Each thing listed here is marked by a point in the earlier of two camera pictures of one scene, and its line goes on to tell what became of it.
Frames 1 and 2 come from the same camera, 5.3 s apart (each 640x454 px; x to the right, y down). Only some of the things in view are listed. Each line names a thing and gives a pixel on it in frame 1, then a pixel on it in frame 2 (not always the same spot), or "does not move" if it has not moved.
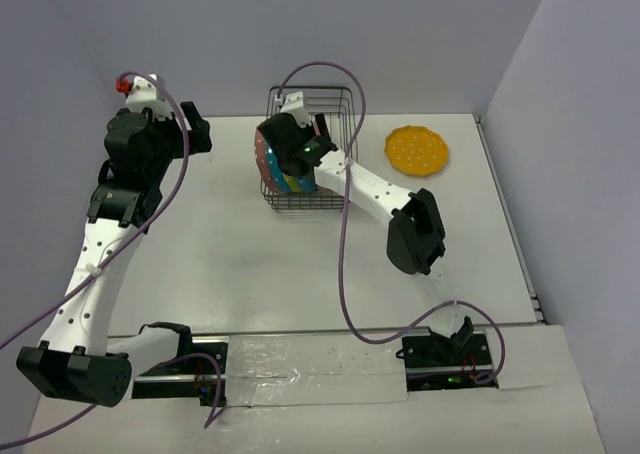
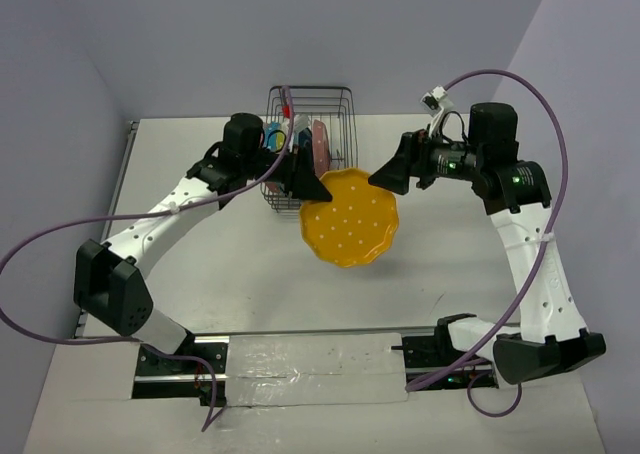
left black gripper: (198, 139) -> (298, 179)
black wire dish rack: (337, 105) does not move
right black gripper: (322, 127) -> (414, 153)
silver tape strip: (286, 370) does not move
